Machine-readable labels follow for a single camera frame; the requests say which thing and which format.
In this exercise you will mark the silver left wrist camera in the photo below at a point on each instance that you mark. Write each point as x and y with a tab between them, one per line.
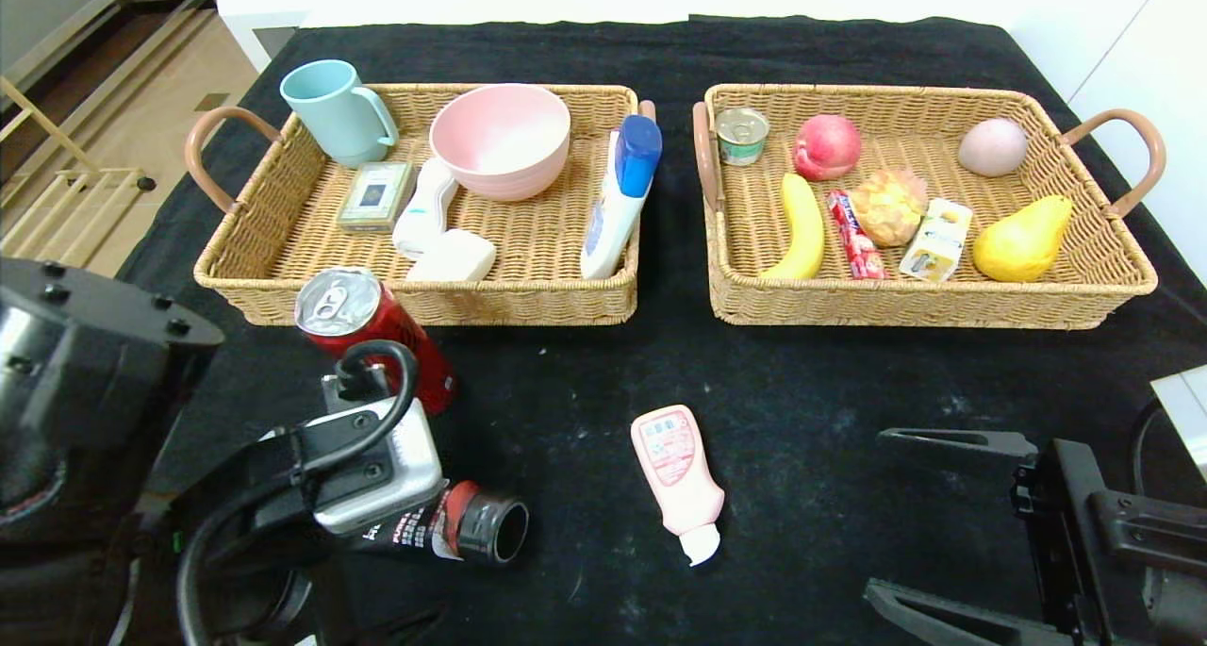
387	457

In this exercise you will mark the yellow bread bun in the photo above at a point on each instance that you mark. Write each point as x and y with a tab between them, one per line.
888	207

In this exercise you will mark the red candy wrapper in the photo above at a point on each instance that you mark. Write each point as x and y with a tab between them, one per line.
856	240

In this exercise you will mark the black table cloth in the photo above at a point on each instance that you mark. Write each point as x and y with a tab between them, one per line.
801	372

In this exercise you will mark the red apple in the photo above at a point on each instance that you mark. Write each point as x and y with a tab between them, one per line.
827	147

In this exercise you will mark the light blue mug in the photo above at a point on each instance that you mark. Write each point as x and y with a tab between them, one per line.
332	115

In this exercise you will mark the pink bowl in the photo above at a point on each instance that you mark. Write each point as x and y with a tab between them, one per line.
500	143

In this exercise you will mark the pale wooden rack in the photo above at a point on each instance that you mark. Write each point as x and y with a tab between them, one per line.
104	173

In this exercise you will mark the red soda can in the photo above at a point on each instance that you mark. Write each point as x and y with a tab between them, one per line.
330	306

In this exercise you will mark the white plastic bottle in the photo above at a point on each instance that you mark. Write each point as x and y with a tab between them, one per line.
424	216

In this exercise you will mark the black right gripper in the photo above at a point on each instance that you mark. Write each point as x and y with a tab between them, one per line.
1054	519

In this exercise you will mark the small tin can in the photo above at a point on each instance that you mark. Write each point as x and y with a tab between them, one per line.
742	140

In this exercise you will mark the woven wicker basket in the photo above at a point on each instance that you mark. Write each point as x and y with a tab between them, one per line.
528	240
1018	156

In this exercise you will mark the white bottle with blue cap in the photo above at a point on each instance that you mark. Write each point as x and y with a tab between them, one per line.
613	222

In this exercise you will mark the small juice carton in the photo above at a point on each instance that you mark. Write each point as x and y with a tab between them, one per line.
935	240

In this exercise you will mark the yellow banana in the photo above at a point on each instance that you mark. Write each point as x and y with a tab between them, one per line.
803	236

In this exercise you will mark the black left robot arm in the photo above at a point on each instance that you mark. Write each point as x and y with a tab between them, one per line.
75	382

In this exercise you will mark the small green card box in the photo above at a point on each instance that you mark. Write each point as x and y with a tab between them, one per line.
375	196

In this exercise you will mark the pink squeeze bottle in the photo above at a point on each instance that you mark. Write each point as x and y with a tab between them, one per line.
674	467

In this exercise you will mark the pale pink egg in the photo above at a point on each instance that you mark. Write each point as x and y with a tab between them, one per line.
992	146

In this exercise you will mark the white rectangular block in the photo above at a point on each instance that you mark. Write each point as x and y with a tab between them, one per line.
455	258

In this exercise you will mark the yellow pear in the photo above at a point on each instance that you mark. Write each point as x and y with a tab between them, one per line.
1023	245

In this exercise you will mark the black cosmetic tube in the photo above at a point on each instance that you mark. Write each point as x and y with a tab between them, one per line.
490	528

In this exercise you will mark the grey metal shelf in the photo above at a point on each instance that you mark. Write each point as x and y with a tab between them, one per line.
38	5

